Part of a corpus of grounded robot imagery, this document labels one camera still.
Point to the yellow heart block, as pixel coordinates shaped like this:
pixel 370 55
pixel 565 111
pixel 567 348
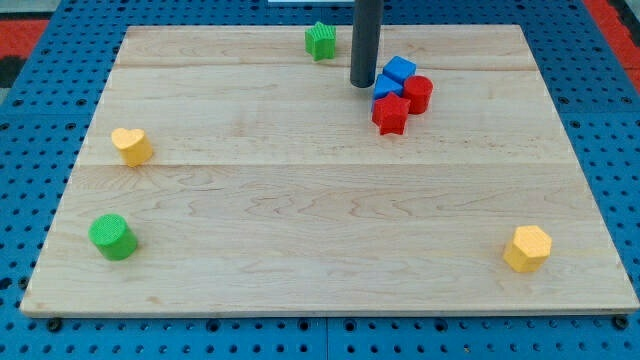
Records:
pixel 133 145

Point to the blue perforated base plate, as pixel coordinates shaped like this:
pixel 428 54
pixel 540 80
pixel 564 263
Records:
pixel 48 110

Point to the red star block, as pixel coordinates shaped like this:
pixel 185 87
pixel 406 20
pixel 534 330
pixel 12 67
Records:
pixel 390 114

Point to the blue cube block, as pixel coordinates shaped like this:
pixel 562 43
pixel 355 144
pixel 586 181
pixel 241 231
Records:
pixel 399 69

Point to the blue pentagon block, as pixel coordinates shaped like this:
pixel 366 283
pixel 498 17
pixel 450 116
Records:
pixel 383 86

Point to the red cylinder block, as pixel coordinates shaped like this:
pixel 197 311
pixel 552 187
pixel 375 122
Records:
pixel 417 89

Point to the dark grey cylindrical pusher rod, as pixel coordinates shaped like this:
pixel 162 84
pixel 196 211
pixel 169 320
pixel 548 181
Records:
pixel 366 27

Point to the green cylinder block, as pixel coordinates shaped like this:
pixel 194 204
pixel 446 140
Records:
pixel 112 236

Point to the green star block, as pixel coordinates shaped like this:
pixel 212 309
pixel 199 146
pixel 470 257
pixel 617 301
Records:
pixel 320 41

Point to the yellow hexagon block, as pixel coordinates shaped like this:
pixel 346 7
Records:
pixel 528 249

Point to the light wooden board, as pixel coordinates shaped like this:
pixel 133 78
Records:
pixel 271 193

